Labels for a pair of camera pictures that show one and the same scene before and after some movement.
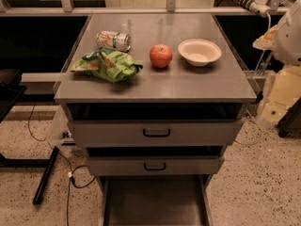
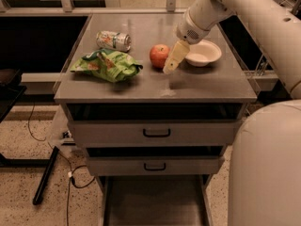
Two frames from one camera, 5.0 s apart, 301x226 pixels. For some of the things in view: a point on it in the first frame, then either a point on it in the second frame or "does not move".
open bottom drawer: x=160 y=200 does not move
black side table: x=10 y=90 does not move
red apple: x=161 y=56 does not move
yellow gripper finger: x=285 y=87 to x=191 y=33
